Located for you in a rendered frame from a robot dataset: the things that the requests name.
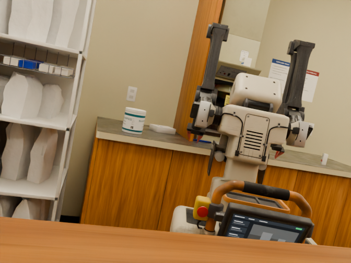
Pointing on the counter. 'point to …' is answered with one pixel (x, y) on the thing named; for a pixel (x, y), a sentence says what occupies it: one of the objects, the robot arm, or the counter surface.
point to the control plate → (229, 71)
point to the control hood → (237, 68)
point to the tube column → (244, 17)
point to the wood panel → (196, 63)
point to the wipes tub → (133, 120)
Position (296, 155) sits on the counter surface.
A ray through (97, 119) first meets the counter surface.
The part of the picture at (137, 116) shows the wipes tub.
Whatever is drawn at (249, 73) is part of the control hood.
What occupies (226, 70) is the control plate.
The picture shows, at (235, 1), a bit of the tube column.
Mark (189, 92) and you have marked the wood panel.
